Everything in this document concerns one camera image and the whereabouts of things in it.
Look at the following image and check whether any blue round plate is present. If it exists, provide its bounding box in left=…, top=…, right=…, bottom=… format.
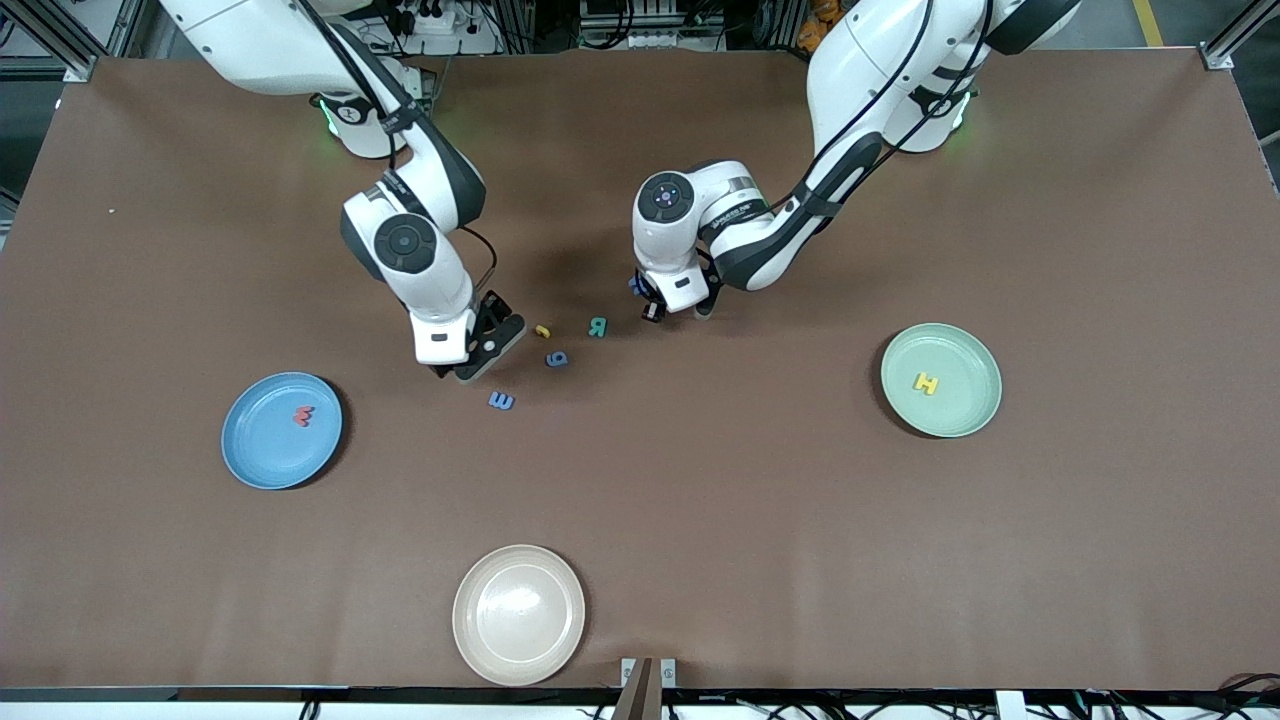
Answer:
left=220, top=371, right=344, bottom=491

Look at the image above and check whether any brown table cover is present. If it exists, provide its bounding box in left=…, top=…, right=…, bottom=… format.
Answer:
left=0, top=50, right=1280, bottom=693

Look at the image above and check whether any beige round plate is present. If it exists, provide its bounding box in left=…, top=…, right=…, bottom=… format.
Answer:
left=452, top=544, right=587, bottom=687

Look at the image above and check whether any grey electronics rack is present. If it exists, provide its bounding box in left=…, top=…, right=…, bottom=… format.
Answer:
left=578, top=0, right=731, bottom=51

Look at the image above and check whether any orange packets pile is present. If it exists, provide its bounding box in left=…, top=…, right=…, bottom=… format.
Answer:
left=797, top=0, right=846, bottom=53

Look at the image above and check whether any white power strip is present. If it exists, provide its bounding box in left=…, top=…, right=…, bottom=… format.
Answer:
left=388, top=0, right=473, bottom=37

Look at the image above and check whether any pale green round plate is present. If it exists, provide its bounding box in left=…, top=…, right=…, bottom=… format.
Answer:
left=880, top=322, right=1003, bottom=439

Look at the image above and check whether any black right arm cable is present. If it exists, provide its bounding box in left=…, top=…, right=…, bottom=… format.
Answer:
left=290, top=0, right=500, bottom=298

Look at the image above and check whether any metal bracket with brown post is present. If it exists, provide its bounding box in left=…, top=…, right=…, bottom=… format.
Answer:
left=612, top=657, right=678, bottom=720

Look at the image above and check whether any aluminium frame profile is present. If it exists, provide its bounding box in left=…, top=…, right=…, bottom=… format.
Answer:
left=0, top=0, right=151, bottom=83
left=1200, top=0, right=1280, bottom=71

